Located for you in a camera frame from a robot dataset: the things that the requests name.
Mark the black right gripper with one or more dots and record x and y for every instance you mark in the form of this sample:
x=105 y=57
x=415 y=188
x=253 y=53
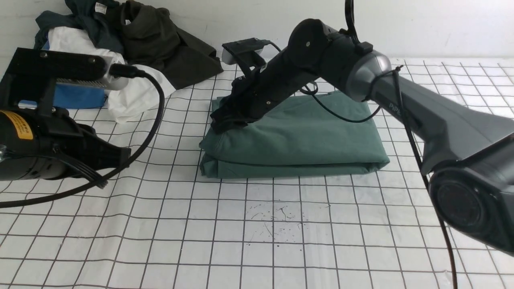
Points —
x=254 y=96

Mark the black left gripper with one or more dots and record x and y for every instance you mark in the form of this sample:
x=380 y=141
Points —
x=70 y=149

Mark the green long-sleeve top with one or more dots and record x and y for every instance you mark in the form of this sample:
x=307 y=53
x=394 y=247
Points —
x=300 y=137

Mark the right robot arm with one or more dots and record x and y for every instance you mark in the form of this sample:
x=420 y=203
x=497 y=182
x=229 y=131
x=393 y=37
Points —
x=468 y=152

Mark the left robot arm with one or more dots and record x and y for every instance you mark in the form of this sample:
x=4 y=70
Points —
x=19 y=145

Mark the blue garment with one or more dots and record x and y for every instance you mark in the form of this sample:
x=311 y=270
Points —
x=76 y=96

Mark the white garment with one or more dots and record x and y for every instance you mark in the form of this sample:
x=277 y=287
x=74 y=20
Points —
x=124 y=105

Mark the white grid tablecloth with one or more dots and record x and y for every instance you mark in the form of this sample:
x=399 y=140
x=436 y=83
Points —
x=160 y=224

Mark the dark olive garment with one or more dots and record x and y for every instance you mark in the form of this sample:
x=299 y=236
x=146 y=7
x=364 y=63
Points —
x=151 y=38

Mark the dark navy garment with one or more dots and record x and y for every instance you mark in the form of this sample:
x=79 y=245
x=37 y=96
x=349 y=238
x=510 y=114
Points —
x=86 y=15

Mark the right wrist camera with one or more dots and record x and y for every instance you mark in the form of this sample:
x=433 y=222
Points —
x=245 y=54

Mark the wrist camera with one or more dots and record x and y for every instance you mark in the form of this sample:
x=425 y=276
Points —
x=245 y=54
x=65 y=68

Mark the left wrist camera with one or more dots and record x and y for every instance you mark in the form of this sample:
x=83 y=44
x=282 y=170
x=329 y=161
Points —
x=65 y=68

